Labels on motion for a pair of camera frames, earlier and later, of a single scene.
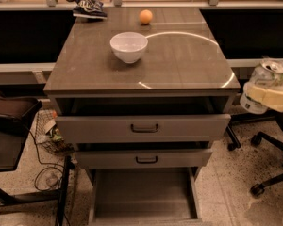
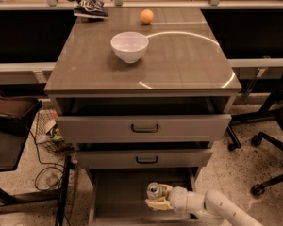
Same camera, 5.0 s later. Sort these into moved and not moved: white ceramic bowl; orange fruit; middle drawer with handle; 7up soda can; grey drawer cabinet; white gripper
Moved: 7up soda can; white gripper
Not moved: grey drawer cabinet; middle drawer with handle; white ceramic bowl; orange fruit
